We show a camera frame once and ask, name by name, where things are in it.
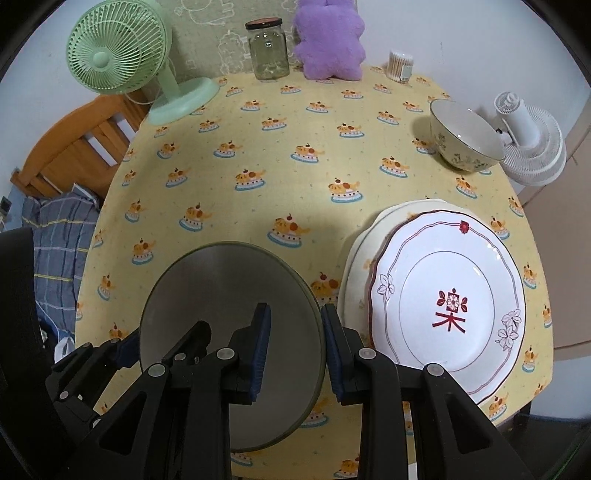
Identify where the white red patterned plate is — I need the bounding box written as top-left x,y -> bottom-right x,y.
367,210 -> 527,404

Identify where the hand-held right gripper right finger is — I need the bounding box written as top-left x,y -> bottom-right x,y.
321,303 -> 513,480

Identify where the white desk fan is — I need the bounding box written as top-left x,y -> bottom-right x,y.
494,91 -> 567,186

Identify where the purple plush toy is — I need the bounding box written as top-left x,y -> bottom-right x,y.
293,0 -> 368,81

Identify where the cream yellow floral plate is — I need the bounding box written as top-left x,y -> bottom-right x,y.
341,198 -> 476,354

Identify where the floral ceramic bowl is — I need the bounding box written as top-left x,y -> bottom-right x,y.
429,98 -> 506,172
139,241 -> 325,453

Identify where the blue plaid cloth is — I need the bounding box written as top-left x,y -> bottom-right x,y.
21,184 -> 101,326

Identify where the yellow printed tablecloth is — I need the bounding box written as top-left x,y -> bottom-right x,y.
74,65 -> 555,480

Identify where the pile of clothes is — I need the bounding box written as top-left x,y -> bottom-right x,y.
39,318 -> 77,366

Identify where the green desk fan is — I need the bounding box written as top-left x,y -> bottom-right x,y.
65,0 -> 220,125

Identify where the wooden chair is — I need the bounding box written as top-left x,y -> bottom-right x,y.
9,95 -> 149,200

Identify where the beige door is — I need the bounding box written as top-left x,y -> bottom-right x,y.
517,106 -> 591,352

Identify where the pale green patterned cloth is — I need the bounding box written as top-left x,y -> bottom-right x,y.
157,0 -> 370,80

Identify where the cotton swab container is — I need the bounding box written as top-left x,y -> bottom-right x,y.
389,50 -> 415,84

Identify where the glass jar with dark lid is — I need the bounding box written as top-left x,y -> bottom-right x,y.
245,17 -> 291,81

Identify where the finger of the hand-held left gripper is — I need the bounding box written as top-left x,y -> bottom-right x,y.
161,320 -> 214,370
46,330 -> 141,416

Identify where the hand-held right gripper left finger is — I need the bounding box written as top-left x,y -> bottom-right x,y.
97,302 -> 273,480

